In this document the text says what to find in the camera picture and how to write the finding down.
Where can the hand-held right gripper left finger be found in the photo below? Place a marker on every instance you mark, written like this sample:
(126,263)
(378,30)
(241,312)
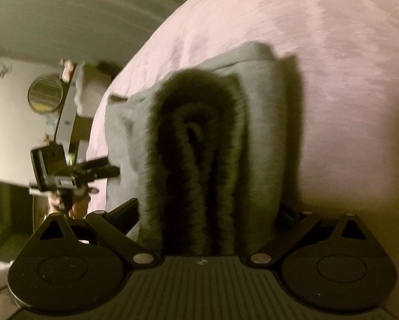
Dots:
(127,213)

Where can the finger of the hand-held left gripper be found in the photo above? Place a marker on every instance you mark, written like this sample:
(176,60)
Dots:
(94,164)
(104,173)

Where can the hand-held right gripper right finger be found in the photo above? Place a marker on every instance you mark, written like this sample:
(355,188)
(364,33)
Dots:
(292,230)

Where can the grey-green towel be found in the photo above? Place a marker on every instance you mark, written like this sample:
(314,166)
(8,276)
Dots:
(199,140)

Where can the person's left hand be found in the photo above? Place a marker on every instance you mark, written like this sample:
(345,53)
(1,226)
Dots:
(78,206)

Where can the round mirror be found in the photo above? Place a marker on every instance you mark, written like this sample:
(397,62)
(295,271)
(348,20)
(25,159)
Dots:
(44,92)

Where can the pink blanket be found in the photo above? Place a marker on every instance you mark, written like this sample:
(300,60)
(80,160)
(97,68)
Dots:
(336,73)

